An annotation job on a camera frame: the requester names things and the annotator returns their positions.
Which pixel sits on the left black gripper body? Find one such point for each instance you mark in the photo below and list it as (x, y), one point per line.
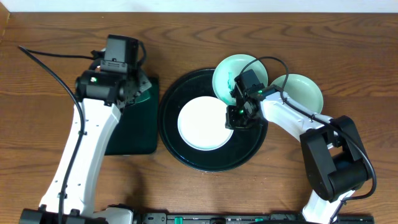
(137, 88)

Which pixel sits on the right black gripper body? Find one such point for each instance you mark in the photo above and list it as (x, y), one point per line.
(242, 117)

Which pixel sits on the green scrub sponge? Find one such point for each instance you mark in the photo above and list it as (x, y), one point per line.
(143, 97)

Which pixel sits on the mint plate top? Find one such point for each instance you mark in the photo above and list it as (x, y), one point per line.
(223, 82)

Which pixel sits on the mint plate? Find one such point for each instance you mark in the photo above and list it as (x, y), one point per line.
(304, 91)
(223, 82)

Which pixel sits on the white plate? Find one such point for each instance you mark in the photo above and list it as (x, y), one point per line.
(201, 123)

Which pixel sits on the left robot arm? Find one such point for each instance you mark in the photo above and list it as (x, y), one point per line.
(101, 98)

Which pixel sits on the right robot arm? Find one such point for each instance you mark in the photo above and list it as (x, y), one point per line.
(335, 160)

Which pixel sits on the black round tray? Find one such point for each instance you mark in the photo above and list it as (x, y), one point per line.
(243, 144)

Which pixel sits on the black rectangular tray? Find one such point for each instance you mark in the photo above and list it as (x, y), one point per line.
(136, 132)

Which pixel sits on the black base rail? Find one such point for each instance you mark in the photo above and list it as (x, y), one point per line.
(163, 218)

